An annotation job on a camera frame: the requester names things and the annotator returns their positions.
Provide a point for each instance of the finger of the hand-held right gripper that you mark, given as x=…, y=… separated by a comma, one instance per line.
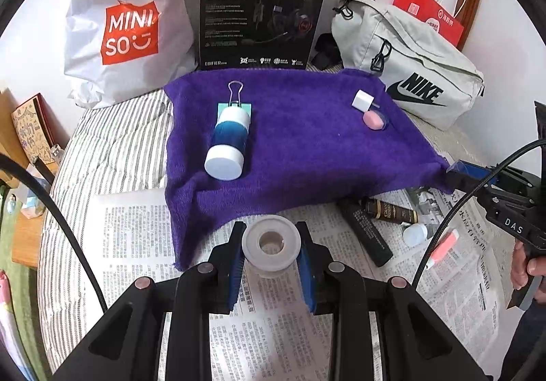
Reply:
x=458, y=184
x=469, y=170

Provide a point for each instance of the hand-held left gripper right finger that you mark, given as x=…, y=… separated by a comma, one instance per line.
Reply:
x=308, y=278

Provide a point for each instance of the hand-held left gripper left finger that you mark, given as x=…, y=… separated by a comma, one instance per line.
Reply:
x=232, y=278

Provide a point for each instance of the white tape roll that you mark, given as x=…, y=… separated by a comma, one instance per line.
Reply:
x=256, y=253

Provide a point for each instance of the pink and white pen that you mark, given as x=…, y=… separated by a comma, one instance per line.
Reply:
x=445, y=244

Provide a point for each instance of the small white jar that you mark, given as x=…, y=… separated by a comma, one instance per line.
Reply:
x=414, y=235

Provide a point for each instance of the brown gold-striped tube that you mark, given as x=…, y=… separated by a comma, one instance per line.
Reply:
x=390, y=211

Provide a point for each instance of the black tube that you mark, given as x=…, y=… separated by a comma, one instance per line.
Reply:
x=367, y=231

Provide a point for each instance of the pink and blue case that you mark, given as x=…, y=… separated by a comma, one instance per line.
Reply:
x=373, y=120

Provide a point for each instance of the white charger plug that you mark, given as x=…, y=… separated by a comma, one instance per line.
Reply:
x=362, y=99

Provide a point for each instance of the white and blue bottle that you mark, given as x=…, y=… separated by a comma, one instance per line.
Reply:
x=226, y=142

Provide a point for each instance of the green binder clip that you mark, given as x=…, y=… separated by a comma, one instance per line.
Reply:
x=220, y=109

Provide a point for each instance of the person's right hand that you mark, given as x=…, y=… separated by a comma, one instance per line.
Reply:
x=520, y=268

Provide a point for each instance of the newspaper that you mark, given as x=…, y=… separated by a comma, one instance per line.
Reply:
x=264, y=342

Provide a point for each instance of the purple towel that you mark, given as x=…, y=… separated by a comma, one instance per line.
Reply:
x=320, y=159

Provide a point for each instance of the grey waist bag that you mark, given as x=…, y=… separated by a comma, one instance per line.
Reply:
x=418, y=57

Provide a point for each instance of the striped bed sheet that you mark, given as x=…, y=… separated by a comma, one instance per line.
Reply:
x=128, y=150

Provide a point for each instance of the wooden nightstand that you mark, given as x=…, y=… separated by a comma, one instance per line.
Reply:
x=30, y=244

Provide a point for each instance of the clear plastic packet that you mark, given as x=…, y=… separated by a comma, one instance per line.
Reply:
x=30, y=206

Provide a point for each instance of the small glass bottle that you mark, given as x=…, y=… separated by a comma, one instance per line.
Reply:
x=56, y=154

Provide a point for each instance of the green cloth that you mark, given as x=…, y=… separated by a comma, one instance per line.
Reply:
x=17, y=249

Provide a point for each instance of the black stick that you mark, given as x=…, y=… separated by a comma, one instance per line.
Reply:
x=42, y=170

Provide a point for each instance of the pink cloth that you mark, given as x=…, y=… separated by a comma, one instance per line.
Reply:
x=4, y=287

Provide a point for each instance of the patterned notebook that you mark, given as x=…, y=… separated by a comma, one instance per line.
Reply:
x=32, y=129

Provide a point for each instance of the black headset box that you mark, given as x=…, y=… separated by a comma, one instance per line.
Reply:
x=239, y=23

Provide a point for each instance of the light wooden board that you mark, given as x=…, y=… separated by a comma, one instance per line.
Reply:
x=6, y=116

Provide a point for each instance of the white plastic bag orange label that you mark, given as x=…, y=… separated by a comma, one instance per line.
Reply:
x=128, y=1

